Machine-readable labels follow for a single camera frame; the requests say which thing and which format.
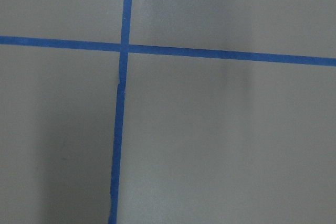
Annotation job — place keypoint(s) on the vertical blue tape line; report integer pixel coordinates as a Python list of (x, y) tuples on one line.
[(119, 116)]

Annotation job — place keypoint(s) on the horizontal blue tape line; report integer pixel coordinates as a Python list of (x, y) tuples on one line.
[(169, 51)]

